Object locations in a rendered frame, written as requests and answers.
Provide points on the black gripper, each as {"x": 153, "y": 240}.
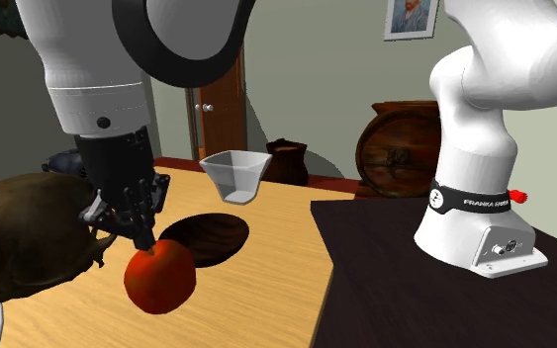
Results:
{"x": 114, "y": 159}

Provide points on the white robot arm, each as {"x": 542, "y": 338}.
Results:
{"x": 475, "y": 144}

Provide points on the red apple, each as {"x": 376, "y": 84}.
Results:
{"x": 160, "y": 282}

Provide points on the dark grey lumpy object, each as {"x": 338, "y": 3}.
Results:
{"x": 65, "y": 163}

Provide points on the dark brown wooden plate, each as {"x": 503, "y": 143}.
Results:
{"x": 215, "y": 238}

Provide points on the brown lumpy figure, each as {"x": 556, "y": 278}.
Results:
{"x": 27, "y": 231}

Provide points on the pale grey cup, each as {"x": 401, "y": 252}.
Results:
{"x": 235, "y": 176}

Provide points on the brown wooden door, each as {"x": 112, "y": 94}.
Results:
{"x": 225, "y": 120}

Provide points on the dark brown sack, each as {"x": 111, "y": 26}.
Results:
{"x": 287, "y": 164}

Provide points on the brown wooden barrel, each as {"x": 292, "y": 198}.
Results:
{"x": 396, "y": 149}

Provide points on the dark robot stand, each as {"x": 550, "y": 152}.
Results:
{"x": 427, "y": 299}

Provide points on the white framed portrait picture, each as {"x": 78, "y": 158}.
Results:
{"x": 410, "y": 17}

